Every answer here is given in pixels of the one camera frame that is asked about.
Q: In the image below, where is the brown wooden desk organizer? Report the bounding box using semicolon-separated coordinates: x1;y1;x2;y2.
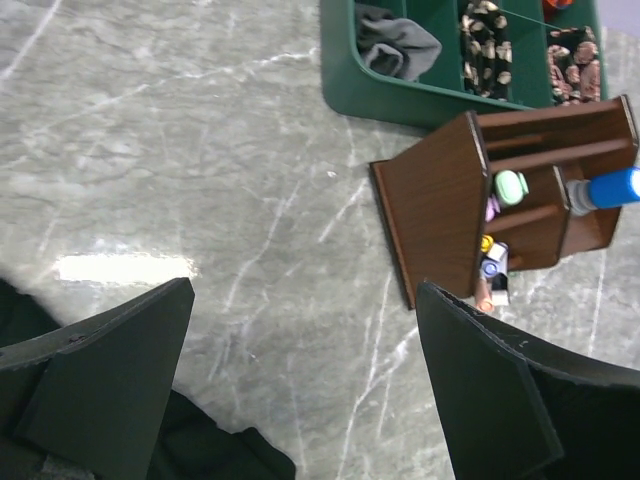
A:
370;95;639;306

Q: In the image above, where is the black white rolled tie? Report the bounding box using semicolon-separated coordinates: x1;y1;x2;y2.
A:
459;1;512;101

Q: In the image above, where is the blue grey glue stick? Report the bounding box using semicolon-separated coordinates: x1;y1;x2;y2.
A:
566;167;639;217

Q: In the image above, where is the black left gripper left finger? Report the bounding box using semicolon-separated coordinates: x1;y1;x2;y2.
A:
1;278;195;475

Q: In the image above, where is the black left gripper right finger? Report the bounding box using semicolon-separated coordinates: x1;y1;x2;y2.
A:
416;282;639;479

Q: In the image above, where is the grey rolled cloth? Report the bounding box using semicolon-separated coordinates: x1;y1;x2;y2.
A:
354;3;442;82

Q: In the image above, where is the yellow cap white marker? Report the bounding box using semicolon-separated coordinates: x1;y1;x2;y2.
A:
480;234;495;255

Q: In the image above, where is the orange black rolled tie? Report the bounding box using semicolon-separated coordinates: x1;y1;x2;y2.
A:
542;0;573;12

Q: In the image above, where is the green compartment tray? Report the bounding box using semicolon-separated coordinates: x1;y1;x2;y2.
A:
319;1;600;128

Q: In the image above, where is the black cloth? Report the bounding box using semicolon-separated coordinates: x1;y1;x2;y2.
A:
0;279;297;480

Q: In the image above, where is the pink black rolled tie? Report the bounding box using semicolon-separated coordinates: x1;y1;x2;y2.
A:
547;26;601;106

